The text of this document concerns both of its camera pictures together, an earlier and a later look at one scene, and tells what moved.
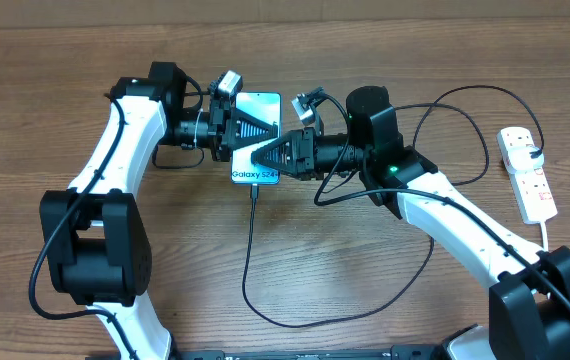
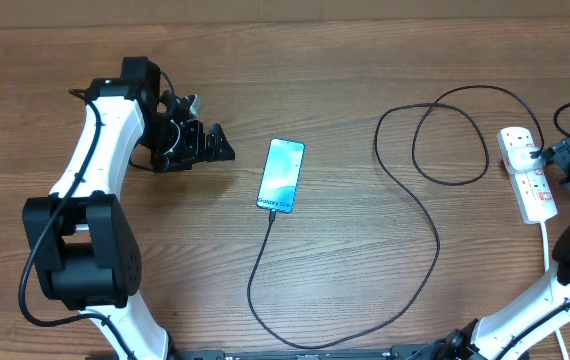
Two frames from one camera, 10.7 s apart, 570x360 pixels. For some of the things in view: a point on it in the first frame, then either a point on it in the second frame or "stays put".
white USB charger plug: x=521 y=161 stays put
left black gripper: x=239 y=120 → x=195 y=150
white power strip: x=531 y=188 stays put
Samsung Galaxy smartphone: x=267 y=105 → x=281 y=175
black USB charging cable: x=429 y=255 → x=429 y=104
